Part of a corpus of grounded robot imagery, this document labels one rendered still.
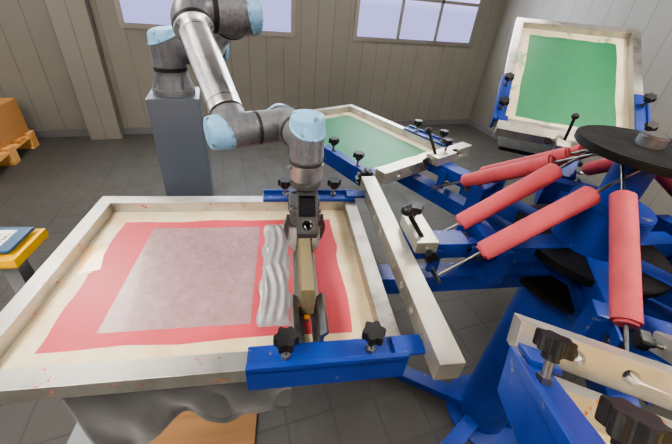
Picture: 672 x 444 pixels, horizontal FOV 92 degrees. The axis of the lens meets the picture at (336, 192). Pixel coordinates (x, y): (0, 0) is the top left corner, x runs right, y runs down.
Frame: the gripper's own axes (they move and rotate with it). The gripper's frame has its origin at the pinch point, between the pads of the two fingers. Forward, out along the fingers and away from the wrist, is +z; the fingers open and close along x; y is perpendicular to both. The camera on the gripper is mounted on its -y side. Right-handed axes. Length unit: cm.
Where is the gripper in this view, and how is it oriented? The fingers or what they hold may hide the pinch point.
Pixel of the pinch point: (303, 250)
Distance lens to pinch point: 84.9
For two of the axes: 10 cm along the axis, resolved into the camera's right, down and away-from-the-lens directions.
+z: -0.8, 8.5, 5.2
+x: -9.9, 0.0, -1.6
